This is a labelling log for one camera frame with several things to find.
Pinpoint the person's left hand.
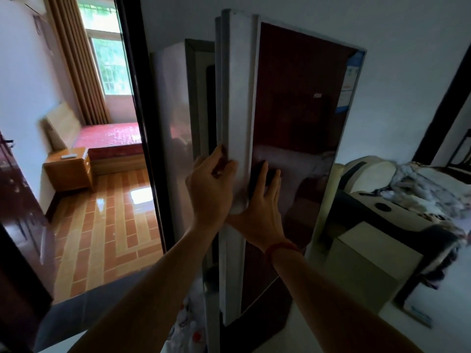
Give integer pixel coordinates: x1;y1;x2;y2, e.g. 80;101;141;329
185;145;239;232

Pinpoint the person's right hand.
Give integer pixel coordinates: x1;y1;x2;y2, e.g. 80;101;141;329
225;160;291;254

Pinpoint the white refrigerator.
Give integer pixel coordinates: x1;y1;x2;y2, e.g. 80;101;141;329
151;9;367;353

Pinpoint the person's right forearm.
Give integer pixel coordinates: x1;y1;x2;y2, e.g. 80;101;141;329
270;248;424;353

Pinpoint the person's left forearm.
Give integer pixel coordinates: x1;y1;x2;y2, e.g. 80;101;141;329
68;224;221;353

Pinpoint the bed with red cover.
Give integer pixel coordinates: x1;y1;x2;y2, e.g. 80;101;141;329
44;102;148;176

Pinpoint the black and white massage chair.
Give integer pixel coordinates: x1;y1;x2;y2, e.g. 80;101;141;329
318;156;468;291

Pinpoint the cream cabinet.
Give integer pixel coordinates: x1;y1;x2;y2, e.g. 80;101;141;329
323;221;424;317

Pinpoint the wooden nightstand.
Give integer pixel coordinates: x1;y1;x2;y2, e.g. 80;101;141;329
43;147;94;194

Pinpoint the bedroom window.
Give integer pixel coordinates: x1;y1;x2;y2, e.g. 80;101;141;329
77;0;133;96

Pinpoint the grey crumpled blanket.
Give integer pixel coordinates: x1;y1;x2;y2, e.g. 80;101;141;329
381;161;471;232

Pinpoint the tan curtain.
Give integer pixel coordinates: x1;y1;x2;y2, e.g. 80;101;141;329
42;0;111;126

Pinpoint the dark red wooden door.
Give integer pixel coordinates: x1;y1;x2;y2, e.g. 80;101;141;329
0;130;56;353

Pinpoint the dark doorway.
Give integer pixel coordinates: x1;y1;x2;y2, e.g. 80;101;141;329
412;44;471;166

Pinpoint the red string bracelet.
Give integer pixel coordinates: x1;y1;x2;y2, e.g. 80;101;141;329
264;241;302;265

